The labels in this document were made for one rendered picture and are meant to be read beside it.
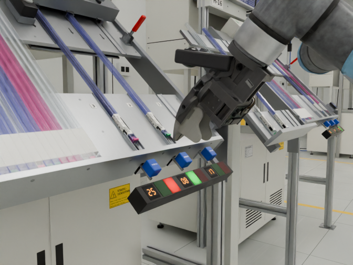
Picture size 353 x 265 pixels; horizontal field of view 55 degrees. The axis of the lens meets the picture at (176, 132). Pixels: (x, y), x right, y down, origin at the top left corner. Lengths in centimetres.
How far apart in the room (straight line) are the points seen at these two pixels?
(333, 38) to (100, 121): 46
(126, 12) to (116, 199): 263
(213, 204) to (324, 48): 62
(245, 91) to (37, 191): 36
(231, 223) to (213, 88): 81
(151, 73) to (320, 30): 65
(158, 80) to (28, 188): 62
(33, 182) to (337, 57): 47
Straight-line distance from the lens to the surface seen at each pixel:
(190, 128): 60
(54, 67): 292
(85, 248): 106
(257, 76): 54
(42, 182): 56
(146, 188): 66
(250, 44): 53
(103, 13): 114
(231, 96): 55
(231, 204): 127
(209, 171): 83
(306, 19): 52
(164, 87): 104
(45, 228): 96
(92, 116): 72
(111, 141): 69
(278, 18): 52
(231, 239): 132
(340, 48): 53
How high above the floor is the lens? 84
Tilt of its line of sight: 6 degrees down
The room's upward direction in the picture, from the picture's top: straight up
